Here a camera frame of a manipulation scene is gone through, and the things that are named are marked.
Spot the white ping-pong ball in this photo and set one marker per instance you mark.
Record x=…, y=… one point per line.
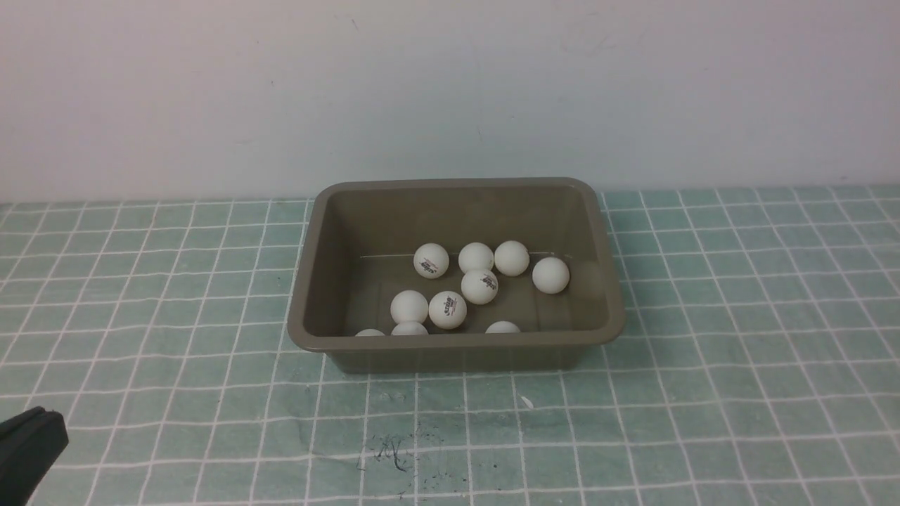
x=475, y=256
x=370, y=333
x=551, y=275
x=448, y=310
x=511, y=258
x=409, y=305
x=431, y=260
x=503, y=326
x=409, y=328
x=479, y=286

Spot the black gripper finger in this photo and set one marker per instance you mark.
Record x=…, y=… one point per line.
x=31, y=442

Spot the teal checkered table cloth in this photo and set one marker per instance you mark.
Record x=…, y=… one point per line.
x=759, y=364

